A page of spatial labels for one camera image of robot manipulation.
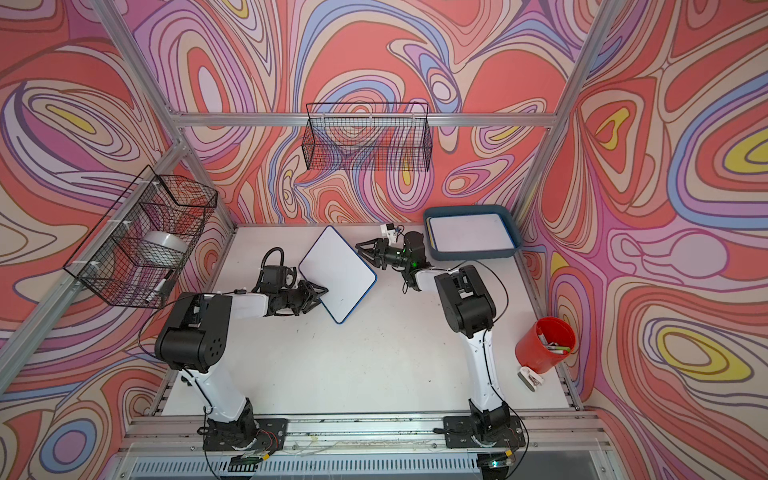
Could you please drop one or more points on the left black wire basket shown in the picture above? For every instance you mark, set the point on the left black wire basket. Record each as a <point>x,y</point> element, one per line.
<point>112,269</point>

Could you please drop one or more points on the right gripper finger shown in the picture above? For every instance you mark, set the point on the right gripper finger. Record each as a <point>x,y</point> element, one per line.
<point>378,260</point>
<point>369,247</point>

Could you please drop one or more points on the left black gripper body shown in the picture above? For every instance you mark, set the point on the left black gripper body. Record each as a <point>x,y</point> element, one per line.
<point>295,299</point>

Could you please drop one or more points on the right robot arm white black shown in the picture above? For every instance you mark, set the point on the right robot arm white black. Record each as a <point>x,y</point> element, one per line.
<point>470,311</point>

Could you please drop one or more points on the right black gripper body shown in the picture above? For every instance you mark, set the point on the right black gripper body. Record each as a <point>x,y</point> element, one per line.
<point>395,256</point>

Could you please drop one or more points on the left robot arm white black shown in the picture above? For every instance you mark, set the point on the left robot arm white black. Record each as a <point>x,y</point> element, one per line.
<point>193,342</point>

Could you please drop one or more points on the aluminium front rail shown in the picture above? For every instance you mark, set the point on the aluminium front rail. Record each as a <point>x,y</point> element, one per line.
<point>315,434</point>

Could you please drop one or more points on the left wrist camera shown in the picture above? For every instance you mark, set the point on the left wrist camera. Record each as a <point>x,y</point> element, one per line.
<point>276,278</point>

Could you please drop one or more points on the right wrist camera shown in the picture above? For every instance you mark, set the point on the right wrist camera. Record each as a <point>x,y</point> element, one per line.
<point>392,232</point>

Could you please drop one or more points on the teal plastic storage box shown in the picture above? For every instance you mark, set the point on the teal plastic storage box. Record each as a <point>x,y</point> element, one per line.
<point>504,213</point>

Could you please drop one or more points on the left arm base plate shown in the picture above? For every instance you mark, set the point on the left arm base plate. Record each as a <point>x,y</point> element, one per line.
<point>266,435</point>

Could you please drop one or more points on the silver tape roll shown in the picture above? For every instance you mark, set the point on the silver tape roll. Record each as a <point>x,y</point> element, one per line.
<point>162,249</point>

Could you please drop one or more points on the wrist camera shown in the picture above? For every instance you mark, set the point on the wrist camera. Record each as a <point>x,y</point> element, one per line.
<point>276,278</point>
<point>392,232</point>

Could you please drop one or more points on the marker in wire basket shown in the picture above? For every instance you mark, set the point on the marker in wire basket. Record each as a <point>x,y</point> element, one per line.
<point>158,290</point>

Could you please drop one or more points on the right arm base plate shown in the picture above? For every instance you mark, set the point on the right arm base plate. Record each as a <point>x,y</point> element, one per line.
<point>462,432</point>

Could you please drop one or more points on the red plastic cup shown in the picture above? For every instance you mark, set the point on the red plastic cup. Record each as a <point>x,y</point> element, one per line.
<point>547,343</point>

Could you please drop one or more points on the back black wire basket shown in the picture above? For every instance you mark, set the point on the back black wire basket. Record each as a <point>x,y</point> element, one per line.
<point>368,136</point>

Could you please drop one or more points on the blue-framed whiteboard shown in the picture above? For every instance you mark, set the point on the blue-framed whiteboard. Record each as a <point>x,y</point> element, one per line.
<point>333,264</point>
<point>470,233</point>

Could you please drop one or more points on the black wire basket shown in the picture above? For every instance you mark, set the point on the black wire basket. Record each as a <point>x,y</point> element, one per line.
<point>112,269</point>
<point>368,136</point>

